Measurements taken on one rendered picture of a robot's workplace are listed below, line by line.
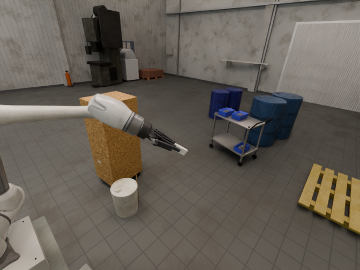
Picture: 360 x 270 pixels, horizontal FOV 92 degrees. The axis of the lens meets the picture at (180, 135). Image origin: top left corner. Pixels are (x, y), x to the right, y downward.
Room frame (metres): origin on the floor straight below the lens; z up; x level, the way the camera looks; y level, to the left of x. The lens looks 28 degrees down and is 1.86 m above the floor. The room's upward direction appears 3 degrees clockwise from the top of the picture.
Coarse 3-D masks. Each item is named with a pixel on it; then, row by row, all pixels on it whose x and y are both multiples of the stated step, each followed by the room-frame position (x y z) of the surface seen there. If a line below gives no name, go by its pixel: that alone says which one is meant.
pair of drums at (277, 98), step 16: (256, 96) 3.62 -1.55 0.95; (272, 96) 3.68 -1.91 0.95; (288, 96) 3.74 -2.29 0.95; (256, 112) 3.32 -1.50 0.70; (272, 112) 3.17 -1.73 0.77; (288, 112) 3.56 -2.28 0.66; (256, 128) 3.26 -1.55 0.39; (272, 128) 3.17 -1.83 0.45; (288, 128) 3.56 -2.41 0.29; (256, 144) 3.21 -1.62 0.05; (272, 144) 3.25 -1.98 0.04
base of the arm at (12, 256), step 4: (8, 240) 0.56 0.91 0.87; (8, 244) 0.53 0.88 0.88; (8, 248) 0.50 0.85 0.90; (12, 248) 0.52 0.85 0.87; (8, 252) 0.49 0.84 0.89; (12, 252) 0.49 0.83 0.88; (4, 256) 0.46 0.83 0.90; (8, 256) 0.47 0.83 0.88; (12, 256) 0.48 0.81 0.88; (16, 256) 0.48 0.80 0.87; (0, 260) 0.44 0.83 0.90; (4, 260) 0.45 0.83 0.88; (8, 260) 0.46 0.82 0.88; (12, 260) 0.46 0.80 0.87; (16, 260) 0.47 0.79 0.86; (0, 264) 0.44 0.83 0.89; (4, 264) 0.44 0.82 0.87; (8, 264) 0.45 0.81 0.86; (0, 268) 0.42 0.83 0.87
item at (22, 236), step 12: (12, 228) 0.63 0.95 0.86; (24, 228) 0.63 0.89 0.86; (12, 240) 0.56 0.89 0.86; (24, 240) 0.57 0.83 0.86; (36, 240) 0.57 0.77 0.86; (24, 252) 0.51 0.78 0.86; (36, 252) 0.51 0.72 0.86; (12, 264) 0.45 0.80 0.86; (24, 264) 0.45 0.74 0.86; (36, 264) 0.46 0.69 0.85; (48, 264) 0.49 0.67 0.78
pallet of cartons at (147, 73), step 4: (152, 68) 11.26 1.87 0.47; (140, 72) 10.25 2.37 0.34; (144, 72) 10.09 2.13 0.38; (148, 72) 9.90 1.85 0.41; (152, 72) 10.11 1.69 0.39; (156, 72) 10.40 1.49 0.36; (160, 72) 10.66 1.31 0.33; (140, 76) 10.21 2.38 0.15; (144, 76) 10.10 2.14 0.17; (148, 76) 9.89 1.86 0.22; (152, 76) 10.11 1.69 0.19; (156, 76) 10.40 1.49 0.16
